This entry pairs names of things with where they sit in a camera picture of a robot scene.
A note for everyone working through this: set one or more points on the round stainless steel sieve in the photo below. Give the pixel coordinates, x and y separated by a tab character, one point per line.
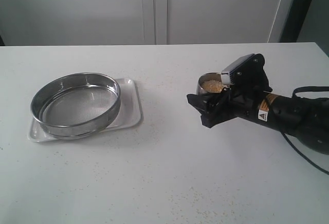
77	105

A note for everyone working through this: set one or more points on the yellow millet grains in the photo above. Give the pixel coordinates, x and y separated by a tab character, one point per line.
213	86

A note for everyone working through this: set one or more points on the white cabinet doors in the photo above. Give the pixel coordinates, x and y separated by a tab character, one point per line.
141	22

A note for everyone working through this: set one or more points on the stainless steel cup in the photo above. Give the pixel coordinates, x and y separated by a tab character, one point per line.
206	77

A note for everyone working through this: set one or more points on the white plastic tray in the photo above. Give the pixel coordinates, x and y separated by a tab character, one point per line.
130	113

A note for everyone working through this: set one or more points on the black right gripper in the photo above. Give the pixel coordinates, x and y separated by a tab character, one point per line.
237	100

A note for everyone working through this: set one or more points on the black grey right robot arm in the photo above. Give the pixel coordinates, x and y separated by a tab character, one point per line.
303	118

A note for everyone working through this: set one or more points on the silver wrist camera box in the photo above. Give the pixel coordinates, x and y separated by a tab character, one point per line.
227	75

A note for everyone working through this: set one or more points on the dark vertical post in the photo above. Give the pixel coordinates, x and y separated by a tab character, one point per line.
294	21

